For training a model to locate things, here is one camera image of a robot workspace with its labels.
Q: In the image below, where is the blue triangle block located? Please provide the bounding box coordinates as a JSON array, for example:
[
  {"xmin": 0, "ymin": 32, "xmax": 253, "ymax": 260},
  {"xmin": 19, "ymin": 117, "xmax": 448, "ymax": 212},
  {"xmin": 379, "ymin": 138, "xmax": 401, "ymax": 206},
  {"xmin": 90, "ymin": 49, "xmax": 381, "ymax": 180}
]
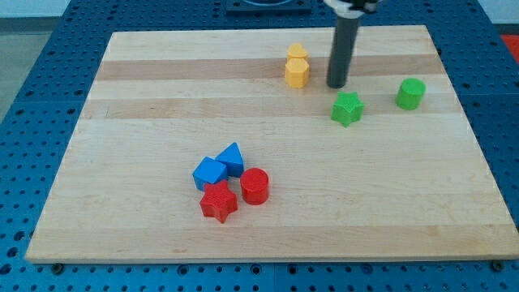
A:
[{"xmin": 216, "ymin": 143, "xmax": 245, "ymax": 178}]

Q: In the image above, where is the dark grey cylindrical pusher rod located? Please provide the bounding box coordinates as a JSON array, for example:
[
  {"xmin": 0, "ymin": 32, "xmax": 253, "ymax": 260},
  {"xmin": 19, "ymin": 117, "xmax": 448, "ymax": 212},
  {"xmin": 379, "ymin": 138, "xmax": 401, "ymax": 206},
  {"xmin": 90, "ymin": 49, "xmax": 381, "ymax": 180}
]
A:
[{"xmin": 327, "ymin": 17, "xmax": 360, "ymax": 88}]

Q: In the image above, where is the blue cube block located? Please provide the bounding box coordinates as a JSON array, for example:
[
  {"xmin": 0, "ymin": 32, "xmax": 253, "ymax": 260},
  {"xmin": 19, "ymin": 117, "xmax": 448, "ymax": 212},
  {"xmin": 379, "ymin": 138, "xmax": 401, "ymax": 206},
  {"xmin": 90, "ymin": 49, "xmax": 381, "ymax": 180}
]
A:
[{"xmin": 192, "ymin": 157, "xmax": 228, "ymax": 191}]

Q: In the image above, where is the green cylinder block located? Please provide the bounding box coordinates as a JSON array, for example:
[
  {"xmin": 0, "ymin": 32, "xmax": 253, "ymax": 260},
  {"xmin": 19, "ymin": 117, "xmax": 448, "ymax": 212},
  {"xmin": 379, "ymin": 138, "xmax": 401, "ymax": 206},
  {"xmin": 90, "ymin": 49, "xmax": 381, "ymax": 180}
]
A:
[{"xmin": 396, "ymin": 78, "xmax": 427, "ymax": 110}]

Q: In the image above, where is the red cylinder block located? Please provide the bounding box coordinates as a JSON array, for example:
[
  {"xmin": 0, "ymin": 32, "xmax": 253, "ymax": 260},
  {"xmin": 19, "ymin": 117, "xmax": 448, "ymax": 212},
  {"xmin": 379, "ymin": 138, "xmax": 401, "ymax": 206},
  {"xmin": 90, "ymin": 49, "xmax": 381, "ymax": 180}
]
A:
[{"xmin": 240, "ymin": 168, "xmax": 269, "ymax": 205}]

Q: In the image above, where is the red star block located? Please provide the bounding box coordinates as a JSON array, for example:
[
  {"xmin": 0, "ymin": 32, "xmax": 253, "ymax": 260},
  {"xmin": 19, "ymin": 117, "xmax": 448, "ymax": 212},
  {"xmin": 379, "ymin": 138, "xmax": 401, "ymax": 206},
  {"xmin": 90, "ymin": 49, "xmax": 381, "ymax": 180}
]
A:
[{"xmin": 199, "ymin": 180, "xmax": 238, "ymax": 224}]

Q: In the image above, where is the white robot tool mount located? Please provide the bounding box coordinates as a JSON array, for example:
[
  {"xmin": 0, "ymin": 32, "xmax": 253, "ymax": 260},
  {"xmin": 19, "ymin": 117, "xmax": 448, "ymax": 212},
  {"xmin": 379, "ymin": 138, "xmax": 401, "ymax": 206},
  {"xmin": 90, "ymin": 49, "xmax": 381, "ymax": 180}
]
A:
[{"xmin": 324, "ymin": 0, "xmax": 381, "ymax": 19}]

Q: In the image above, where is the yellow heart block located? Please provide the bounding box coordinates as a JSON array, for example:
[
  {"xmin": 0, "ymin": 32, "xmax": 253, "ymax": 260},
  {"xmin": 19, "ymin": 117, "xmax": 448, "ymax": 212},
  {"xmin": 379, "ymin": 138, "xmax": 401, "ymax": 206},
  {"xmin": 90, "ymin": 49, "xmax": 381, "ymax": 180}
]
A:
[{"xmin": 287, "ymin": 43, "xmax": 309, "ymax": 61}]

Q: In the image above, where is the green star block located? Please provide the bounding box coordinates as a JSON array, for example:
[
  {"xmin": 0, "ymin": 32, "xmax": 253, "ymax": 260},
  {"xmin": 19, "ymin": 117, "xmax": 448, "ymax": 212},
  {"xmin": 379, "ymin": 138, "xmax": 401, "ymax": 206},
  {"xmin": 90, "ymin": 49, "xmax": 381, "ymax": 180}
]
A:
[{"xmin": 331, "ymin": 92, "xmax": 364, "ymax": 127}]

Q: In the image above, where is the yellow hexagon block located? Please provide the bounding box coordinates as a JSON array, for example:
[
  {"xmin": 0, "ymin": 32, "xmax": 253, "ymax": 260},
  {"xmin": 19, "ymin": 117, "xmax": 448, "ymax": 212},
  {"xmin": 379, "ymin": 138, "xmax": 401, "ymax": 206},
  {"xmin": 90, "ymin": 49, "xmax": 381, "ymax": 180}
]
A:
[{"xmin": 285, "ymin": 58, "xmax": 310, "ymax": 88}]

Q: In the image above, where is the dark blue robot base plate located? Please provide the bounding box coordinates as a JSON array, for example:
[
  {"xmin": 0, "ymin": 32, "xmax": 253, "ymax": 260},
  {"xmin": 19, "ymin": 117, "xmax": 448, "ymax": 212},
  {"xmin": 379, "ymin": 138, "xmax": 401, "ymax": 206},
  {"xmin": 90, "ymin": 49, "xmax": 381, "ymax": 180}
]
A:
[{"xmin": 223, "ymin": 0, "xmax": 311, "ymax": 15}]

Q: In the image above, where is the light wooden board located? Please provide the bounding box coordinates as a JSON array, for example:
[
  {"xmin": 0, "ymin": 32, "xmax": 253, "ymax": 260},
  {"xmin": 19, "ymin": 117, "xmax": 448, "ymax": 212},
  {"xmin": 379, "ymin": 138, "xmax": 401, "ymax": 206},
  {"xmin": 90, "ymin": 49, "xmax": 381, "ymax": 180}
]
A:
[{"xmin": 25, "ymin": 25, "xmax": 518, "ymax": 264}]

